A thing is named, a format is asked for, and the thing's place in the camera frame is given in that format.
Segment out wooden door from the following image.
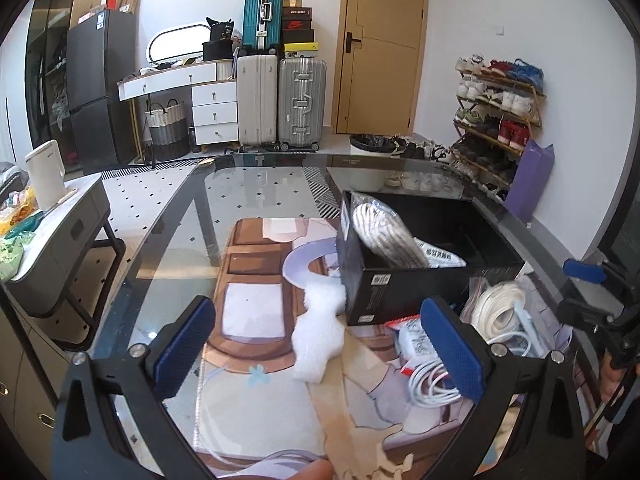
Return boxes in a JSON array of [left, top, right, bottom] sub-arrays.
[[332, 0, 430, 136]]

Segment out printed cartoon table mat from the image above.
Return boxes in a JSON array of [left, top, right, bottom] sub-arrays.
[[165, 217, 586, 480]]

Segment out scattered black white shoes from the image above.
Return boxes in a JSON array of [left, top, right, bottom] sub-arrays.
[[390, 134, 463, 165]]

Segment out silver suitcase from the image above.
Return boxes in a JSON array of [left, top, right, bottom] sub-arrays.
[[277, 57, 327, 152]]

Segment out white suitcase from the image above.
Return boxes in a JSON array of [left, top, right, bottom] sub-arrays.
[[236, 54, 279, 148]]

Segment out white dressing table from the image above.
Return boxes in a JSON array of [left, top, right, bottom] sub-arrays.
[[117, 57, 240, 153]]

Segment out wooden shoe rack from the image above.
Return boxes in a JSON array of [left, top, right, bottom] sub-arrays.
[[452, 55, 547, 202]]

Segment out teal suitcase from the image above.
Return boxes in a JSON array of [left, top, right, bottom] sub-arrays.
[[242, 0, 284, 56]]

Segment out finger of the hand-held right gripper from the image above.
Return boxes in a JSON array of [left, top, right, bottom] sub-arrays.
[[562, 258, 640, 306], [556, 297, 623, 332]]

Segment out grey side table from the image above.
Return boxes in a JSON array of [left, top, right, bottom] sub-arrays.
[[0, 172, 126, 331]]

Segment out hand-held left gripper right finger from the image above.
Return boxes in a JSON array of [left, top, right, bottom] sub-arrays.
[[419, 296, 588, 480]]

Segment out black cardboard box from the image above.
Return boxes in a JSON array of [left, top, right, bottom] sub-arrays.
[[336, 190, 526, 327]]

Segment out person's right hand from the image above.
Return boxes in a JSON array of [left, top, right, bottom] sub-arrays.
[[599, 354, 628, 408]]

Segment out white printed packet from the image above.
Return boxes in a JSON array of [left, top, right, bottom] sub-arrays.
[[415, 237, 468, 268]]

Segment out grey white woven basket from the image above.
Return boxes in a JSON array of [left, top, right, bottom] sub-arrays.
[[145, 100, 190, 162]]

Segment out black refrigerator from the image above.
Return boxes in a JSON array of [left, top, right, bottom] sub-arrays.
[[66, 8, 138, 173]]

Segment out purple bag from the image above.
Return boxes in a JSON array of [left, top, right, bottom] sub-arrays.
[[505, 140, 555, 225]]

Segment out white charging cable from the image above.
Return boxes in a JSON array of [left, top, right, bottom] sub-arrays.
[[407, 360, 466, 406]]

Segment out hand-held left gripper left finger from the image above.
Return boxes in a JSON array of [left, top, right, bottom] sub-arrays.
[[52, 295, 218, 480]]

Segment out rows of assorted shoes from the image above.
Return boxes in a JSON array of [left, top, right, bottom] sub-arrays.
[[454, 54, 546, 200]]

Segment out red white wipes pack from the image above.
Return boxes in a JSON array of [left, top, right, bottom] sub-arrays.
[[387, 312, 441, 366]]

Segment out trash bin with black liner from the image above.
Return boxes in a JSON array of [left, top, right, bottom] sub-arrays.
[[349, 133, 396, 157]]

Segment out striped floor rug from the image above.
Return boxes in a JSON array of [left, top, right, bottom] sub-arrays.
[[100, 156, 216, 178]]

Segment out oval white mirror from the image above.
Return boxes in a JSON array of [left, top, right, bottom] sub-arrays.
[[146, 21, 213, 66]]

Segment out bagged white rope coil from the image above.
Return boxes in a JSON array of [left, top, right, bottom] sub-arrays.
[[460, 277, 546, 358]]

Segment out white electric kettle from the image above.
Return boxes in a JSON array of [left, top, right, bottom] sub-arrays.
[[25, 140, 68, 212]]

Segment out black handbag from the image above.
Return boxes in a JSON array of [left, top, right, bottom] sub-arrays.
[[202, 17, 236, 61]]

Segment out bagged grey braided cable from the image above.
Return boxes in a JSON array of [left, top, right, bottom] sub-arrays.
[[351, 199, 431, 268]]

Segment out colourful cloth pile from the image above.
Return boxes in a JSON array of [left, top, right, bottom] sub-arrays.
[[0, 185, 46, 281]]

